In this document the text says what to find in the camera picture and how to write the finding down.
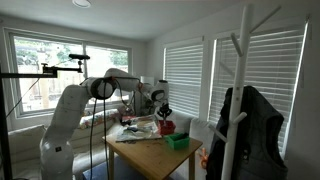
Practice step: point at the black camera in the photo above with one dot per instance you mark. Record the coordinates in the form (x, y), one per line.
(79, 56)

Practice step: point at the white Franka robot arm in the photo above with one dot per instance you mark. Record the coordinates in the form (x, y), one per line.
(66, 113)

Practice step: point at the pile of clothes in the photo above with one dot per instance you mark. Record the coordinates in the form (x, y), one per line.
(143, 130)

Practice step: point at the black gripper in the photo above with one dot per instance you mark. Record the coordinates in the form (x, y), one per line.
(164, 110)

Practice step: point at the orange object on floor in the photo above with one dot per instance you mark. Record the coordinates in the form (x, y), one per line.
(203, 158)

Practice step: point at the red basket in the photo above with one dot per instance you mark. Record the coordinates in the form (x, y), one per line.
(168, 128)

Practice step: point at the white sofa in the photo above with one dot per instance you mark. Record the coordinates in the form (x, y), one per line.
(90, 143)

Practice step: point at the red flat object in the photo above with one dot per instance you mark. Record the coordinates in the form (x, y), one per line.
(129, 118)

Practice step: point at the floral pillow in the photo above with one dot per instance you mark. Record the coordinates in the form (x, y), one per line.
(100, 118)

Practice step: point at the dark grey vest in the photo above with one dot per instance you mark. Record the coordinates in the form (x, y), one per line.
(260, 133)

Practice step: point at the wide white window blind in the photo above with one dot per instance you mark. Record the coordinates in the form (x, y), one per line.
(266, 66)

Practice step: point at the round ceiling light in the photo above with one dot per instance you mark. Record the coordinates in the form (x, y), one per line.
(81, 3)

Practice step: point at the black camera stand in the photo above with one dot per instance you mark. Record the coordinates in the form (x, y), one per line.
(5, 133)

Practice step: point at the narrow white window blind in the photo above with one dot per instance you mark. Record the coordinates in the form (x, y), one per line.
(183, 80)

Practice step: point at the blue rug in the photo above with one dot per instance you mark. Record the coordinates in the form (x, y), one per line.
(123, 170)

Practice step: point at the wooden table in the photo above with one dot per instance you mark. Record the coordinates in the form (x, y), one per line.
(153, 156)

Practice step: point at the white coat rack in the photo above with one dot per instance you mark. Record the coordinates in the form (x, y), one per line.
(237, 100)

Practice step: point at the green basket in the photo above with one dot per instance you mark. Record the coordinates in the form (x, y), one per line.
(178, 141)

